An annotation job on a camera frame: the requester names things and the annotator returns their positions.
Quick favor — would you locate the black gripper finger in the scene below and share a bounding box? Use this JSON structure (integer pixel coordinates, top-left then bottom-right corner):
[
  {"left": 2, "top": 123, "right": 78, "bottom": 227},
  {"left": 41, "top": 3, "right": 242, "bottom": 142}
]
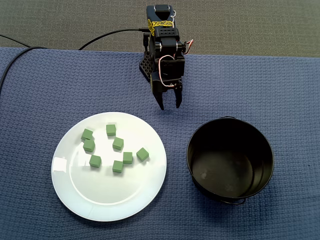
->
[
  {"left": 151, "top": 91, "right": 168, "bottom": 111},
  {"left": 173, "top": 83, "right": 183, "bottom": 109}
]

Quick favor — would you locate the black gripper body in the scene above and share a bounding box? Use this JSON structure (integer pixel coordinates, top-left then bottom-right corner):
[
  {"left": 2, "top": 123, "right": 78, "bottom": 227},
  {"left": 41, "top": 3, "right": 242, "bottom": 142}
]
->
[{"left": 150, "top": 55, "right": 186, "bottom": 95}]

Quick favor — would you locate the green cube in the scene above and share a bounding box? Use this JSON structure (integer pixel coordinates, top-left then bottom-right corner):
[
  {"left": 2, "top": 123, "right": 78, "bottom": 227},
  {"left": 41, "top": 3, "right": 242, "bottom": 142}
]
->
[
  {"left": 105, "top": 123, "right": 117, "bottom": 137},
  {"left": 122, "top": 151, "right": 134, "bottom": 165},
  {"left": 82, "top": 139, "right": 96, "bottom": 152},
  {"left": 89, "top": 154, "right": 102, "bottom": 169},
  {"left": 112, "top": 137, "right": 125, "bottom": 151},
  {"left": 80, "top": 128, "right": 94, "bottom": 141},
  {"left": 112, "top": 160, "right": 124, "bottom": 174},
  {"left": 136, "top": 147, "right": 150, "bottom": 162}
]

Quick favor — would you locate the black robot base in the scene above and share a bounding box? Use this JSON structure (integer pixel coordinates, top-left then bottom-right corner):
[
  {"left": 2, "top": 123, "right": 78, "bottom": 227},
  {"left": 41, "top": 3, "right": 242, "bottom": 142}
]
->
[{"left": 139, "top": 49, "right": 154, "bottom": 83}]

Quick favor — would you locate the black metal bucket container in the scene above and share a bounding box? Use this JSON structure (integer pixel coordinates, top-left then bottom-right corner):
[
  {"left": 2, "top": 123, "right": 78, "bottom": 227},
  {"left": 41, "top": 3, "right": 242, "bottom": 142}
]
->
[{"left": 186, "top": 116, "right": 275, "bottom": 206}]

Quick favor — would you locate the white round plate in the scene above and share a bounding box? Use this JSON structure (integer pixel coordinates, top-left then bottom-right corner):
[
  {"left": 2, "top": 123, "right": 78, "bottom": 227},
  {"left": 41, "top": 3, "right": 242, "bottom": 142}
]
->
[{"left": 51, "top": 111, "right": 168, "bottom": 223}]

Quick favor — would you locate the blue waffle weave cloth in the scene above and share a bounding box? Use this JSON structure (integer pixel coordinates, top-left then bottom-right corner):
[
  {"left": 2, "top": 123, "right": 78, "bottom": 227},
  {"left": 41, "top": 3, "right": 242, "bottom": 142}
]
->
[{"left": 0, "top": 46, "right": 320, "bottom": 240}]

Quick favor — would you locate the thick black cable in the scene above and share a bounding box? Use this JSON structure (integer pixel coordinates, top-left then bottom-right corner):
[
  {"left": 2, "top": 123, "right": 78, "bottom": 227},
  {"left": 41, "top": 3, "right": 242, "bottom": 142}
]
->
[{"left": 0, "top": 27, "right": 151, "bottom": 98}]

